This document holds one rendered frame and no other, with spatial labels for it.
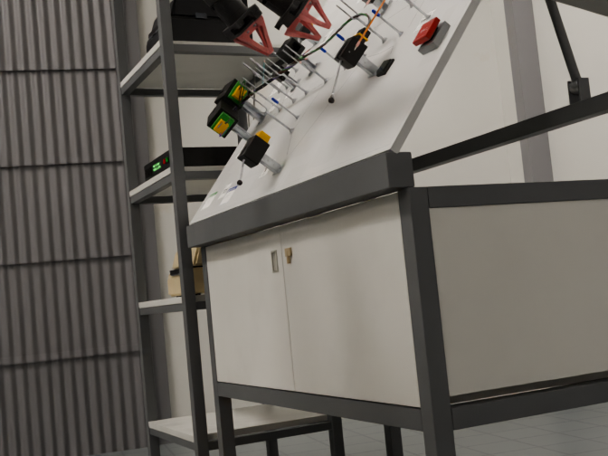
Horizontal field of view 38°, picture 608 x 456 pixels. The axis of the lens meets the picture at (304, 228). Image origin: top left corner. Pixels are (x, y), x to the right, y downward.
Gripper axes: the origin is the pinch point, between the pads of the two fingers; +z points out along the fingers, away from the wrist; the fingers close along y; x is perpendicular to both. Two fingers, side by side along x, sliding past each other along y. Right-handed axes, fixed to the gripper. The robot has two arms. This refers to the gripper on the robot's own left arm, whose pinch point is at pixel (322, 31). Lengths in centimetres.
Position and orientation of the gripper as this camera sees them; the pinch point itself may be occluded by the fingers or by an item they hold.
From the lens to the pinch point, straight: 202.0
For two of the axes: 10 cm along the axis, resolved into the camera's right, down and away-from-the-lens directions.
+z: 8.2, 5.4, 2.1
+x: -4.0, 8.0, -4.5
